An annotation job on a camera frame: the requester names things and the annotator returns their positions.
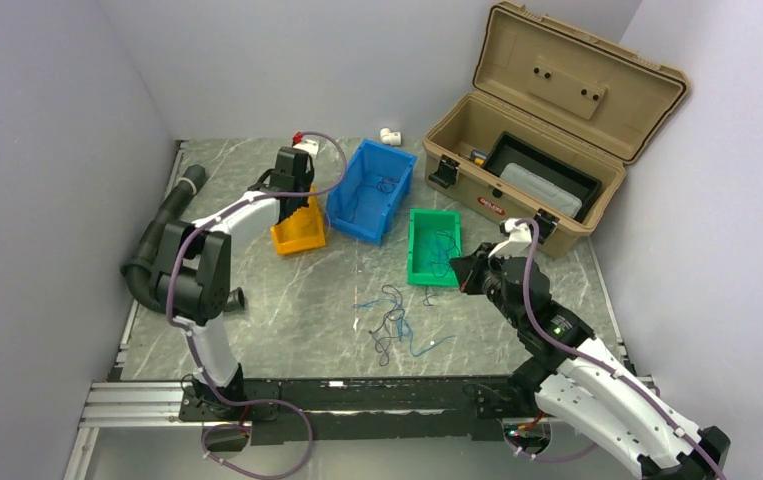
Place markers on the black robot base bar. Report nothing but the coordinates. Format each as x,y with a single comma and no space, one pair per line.
275,411

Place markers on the blue plastic bin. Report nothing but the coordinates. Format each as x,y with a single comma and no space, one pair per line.
377,179

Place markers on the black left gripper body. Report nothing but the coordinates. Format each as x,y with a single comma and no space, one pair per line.
304,185

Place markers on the green plastic bin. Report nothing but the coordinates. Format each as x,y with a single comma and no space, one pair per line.
434,239

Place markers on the grey plastic case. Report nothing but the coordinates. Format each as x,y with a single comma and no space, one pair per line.
541,189

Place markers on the white pipe elbow fitting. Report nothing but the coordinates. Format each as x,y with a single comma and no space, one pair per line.
390,137

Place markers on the tan tool box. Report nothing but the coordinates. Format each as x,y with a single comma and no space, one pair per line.
583,99

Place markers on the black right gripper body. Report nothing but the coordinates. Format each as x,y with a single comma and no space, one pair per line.
492,280

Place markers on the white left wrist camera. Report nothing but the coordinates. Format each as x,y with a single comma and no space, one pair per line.
306,144

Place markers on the orange plastic bin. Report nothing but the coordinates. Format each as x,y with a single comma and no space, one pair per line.
304,230

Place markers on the black tool box tray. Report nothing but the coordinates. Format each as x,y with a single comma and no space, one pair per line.
509,149

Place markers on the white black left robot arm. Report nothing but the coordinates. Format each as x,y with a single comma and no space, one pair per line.
191,274

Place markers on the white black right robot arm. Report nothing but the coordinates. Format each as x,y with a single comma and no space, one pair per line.
572,375

